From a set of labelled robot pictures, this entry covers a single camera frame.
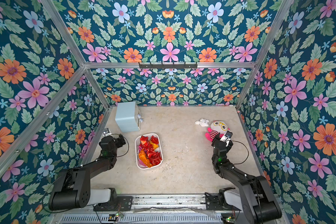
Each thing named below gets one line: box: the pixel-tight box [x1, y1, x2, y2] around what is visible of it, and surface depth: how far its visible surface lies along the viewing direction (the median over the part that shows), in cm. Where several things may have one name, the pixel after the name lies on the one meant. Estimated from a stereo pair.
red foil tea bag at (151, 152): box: [146, 147, 158, 158], surface depth 87 cm
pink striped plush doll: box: [204, 120, 231, 143], surface depth 99 cm
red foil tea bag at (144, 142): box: [138, 135, 150, 147], surface depth 90 cm
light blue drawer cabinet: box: [114, 101, 144, 133], surface depth 98 cm
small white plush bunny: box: [194, 118, 210, 127], surface depth 107 cm
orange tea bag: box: [138, 148, 153, 168], surface depth 86 cm
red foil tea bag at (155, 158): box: [147, 151, 163, 166], surface depth 85 cm
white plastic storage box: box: [134, 133, 164, 170], surface depth 88 cm
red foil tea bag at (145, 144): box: [139, 140, 153, 151], surface depth 90 cm
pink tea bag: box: [137, 145, 147, 167], surface depth 86 cm
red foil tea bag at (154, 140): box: [150, 134, 160, 145], surface depth 92 cm
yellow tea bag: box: [149, 140, 159, 150], surface depth 92 cm
